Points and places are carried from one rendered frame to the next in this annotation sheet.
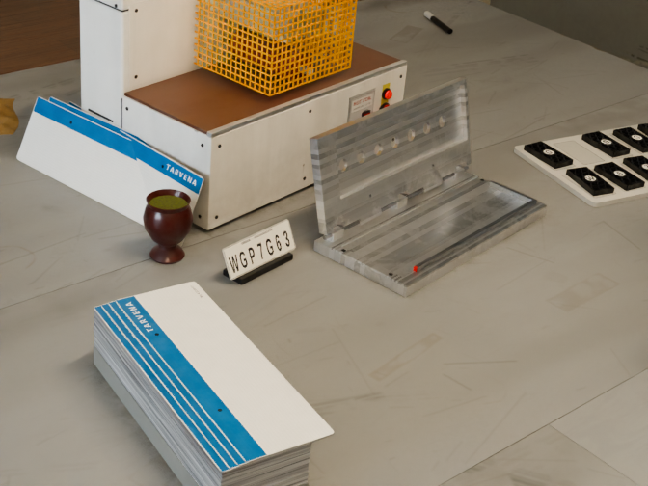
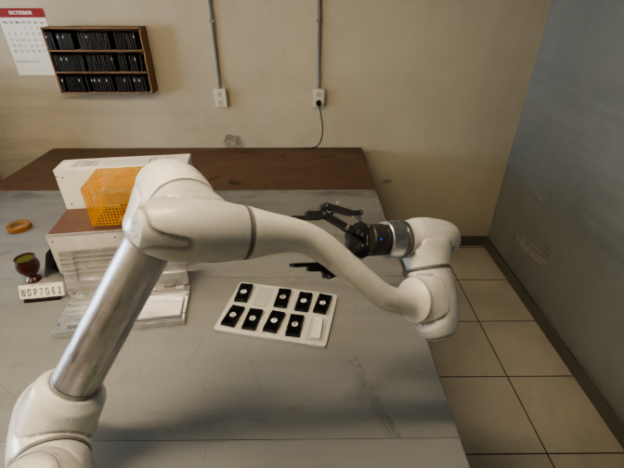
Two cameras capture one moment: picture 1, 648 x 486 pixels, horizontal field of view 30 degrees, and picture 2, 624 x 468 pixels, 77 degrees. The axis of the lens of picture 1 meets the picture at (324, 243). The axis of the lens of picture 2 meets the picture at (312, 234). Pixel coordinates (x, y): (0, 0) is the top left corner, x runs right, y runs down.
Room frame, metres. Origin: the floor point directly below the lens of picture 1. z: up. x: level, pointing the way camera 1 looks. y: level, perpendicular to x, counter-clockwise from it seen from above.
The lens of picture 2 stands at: (1.63, -1.45, 1.92)
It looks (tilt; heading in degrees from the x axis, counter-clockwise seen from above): 32 degrees down; 43
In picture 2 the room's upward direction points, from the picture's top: straight up
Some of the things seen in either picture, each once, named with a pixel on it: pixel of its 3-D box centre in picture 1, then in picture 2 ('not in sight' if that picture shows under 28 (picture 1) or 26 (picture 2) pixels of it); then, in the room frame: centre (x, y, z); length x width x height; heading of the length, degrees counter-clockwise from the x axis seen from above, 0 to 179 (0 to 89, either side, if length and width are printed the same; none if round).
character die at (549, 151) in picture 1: (548, 154); (243, 292); (2.31, -0.45, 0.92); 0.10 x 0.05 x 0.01; 36
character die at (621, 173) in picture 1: (619, 175); (252, 318); (2.24, -0.59, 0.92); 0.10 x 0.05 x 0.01; 33
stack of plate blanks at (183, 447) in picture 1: (194, 399); not in sight; (1.33, 0.16, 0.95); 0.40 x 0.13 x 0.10; 35
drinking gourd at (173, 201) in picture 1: (168, 228); (29, 268); (1.78, 0.27, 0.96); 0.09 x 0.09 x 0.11
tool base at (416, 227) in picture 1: (435, 223); (125, 307); (1.96, -0.20, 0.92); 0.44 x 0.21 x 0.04; 142
